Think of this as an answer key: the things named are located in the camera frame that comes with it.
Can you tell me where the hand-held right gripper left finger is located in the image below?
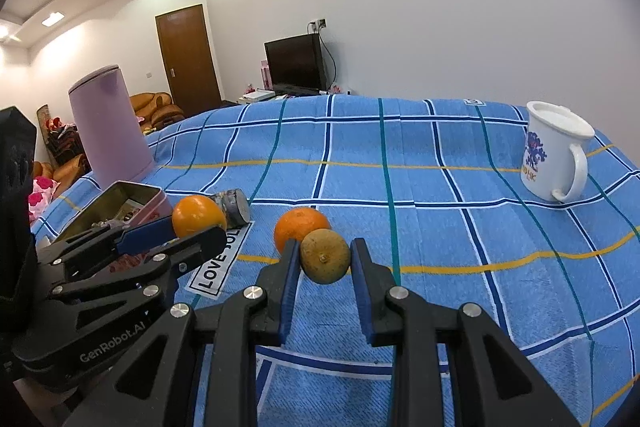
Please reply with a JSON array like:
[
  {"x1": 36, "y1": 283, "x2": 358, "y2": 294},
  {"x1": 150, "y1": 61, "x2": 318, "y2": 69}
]
[{"x1": 62, "y1": 239, "x2": 302, "y2": 427}]

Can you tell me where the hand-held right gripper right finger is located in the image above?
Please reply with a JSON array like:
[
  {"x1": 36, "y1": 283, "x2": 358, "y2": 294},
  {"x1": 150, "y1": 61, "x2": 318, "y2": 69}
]
[{"x1": 350, "y1": 237, "x2": 583, "y2": 427}]

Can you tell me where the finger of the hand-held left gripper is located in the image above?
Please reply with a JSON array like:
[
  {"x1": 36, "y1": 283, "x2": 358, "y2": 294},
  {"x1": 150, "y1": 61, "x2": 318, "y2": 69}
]
[
  {"x1": 47, "y1": 225, "x2": 228, "y2": 304},
  {"x1": 37, "y1": 216, "x2": 177, "y2": 280}
]

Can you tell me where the pink tin box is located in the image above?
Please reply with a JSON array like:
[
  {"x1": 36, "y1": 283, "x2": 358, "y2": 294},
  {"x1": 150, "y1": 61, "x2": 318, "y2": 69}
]
[{"x1": 52, "y1": 181, "x2": 175, "y2": 253}]

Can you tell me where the small orange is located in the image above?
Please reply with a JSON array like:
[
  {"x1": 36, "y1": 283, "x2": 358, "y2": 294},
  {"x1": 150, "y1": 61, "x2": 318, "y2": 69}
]
[{"x1": 172, "y1": 195, "x2": 227, "y2": 239}]

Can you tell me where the small brown round fruit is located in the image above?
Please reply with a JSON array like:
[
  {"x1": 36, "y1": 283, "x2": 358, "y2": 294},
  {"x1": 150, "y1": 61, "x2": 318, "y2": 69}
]
[{"x1": 300, "y1": 229, "x2": 351, "y2": 285}]

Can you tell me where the large orange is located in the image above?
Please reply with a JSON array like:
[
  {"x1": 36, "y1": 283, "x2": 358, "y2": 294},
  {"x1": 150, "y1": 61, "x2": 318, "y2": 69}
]
[{"x1": 274, "y1": 207, "x2": 332, "y2": 254}]

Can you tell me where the orange armchair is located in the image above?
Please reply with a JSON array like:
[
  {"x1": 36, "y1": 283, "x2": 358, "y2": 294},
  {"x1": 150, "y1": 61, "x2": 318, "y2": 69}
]
[{"x1": 32, "y1": 154, "x2": 92, "y2": 194}]

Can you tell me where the blue plaid blanket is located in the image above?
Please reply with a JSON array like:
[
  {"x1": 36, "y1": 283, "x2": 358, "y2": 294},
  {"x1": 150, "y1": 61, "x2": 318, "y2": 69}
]
[{"x1": 30, "y1": 94, "x2": 640, "y2": 427}]

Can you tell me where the purple electric kettle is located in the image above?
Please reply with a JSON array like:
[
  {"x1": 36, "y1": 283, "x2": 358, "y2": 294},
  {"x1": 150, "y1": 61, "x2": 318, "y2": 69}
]
[{"x1": 68, "y1": 65, "x2": 156, "y2": 190}]

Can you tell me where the pink floral cushion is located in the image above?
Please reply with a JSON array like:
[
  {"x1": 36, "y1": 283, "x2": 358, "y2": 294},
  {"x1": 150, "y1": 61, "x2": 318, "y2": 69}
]
[{"x1": 27, "y1": 177, "x2": 58, "y2": 223}]

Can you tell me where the brown leather sofa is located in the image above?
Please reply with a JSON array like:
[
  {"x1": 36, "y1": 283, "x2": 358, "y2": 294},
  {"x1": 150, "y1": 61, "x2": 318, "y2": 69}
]
[{"x1": 130, "y1": 92, "x2": 185, "y2": 132}]

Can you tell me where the dark cluttered rack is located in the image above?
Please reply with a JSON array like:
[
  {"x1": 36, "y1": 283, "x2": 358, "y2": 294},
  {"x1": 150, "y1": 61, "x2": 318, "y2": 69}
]
[{"x1": 37, "y1": 104, "x2": 86, "y2": 165}]

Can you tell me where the white flat box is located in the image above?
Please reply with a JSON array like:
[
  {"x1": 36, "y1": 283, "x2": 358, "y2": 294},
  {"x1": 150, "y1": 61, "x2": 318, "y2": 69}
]
[{"x1": 239, "y1": 89, "x2": 276, "y2": 104}]

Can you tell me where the brown wooden door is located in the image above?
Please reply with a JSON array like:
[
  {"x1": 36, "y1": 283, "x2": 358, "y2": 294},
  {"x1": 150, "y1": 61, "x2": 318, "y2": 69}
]
[{"x1": 155, "y1": 4, "x2": 222, "y2": 110}]

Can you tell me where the black television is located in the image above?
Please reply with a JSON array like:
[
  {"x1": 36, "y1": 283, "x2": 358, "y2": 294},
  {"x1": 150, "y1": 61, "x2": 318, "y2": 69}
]
[{"x1": 264, "y1": 33, "x2": 328, "y2": 95}]

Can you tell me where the white printed mug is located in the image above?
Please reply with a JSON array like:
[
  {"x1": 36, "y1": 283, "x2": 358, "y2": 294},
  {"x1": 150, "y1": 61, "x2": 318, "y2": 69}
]
[{"x1": 520, "y1": 101, "x2": 596, "y2": 204}]

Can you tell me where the black power cable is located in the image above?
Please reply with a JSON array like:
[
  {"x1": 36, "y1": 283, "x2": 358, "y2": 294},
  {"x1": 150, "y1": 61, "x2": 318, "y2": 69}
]
[{"x1": 320, "y1": 32, "x2": 339, "y2": 90}]

